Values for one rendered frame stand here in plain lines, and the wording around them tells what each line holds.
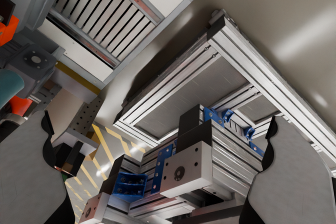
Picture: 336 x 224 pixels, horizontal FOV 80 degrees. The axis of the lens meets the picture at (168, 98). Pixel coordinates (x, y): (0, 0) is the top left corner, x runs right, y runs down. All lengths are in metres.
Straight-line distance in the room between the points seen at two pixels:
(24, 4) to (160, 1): 0.53
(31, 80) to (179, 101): 0.65
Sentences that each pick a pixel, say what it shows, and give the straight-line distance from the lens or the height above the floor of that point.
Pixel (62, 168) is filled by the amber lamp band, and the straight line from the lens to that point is 1.00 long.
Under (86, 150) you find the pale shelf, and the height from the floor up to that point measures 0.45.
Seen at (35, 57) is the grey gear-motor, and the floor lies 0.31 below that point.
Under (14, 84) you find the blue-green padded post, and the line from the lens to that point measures 0.83.
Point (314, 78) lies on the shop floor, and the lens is 1.34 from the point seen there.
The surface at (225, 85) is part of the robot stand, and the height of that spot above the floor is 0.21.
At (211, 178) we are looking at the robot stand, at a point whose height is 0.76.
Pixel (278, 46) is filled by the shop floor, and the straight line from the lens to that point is 1.16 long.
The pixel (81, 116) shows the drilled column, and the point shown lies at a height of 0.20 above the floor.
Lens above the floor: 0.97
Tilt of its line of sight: 47 degrees down
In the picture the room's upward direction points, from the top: 169 degrees counter-clockwise
